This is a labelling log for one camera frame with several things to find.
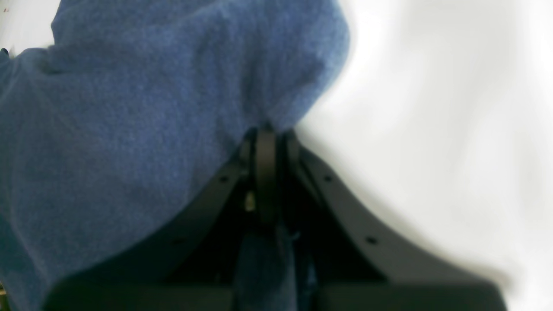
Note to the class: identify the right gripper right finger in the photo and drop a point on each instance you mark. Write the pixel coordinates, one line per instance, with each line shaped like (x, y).
(354, 260)

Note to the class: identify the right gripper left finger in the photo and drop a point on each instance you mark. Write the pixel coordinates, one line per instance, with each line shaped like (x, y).
(195, 262)

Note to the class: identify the dark blue T-shirt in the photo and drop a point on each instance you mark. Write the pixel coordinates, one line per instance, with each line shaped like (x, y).
(108, 133)

